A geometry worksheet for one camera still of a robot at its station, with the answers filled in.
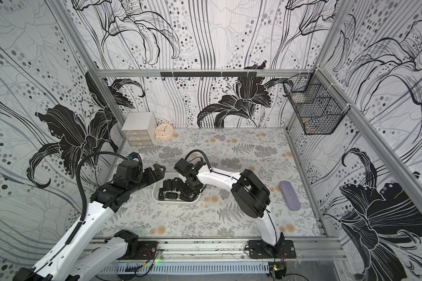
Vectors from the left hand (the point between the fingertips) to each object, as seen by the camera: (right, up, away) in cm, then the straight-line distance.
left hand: (161, 175), depth 77 cm
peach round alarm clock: (-10, +22, +38) cm, 45 cm away
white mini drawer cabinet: (-21, +23, +24) cm, 39 cm away
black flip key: (+4, -7, +13) cm, 15 cm away
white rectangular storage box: (+2, -10, +13) cm, 16 cm away
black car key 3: (+2, -12, +11) cm, 16 cm away
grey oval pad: (+62, -12, +8) cm, 63 cm away
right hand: (+11, -10, +12) cm, 19 cm away
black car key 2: (-3, -12, +11) cm, 17 cm away
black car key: (-1, -7, +13) cm, 15 cm away
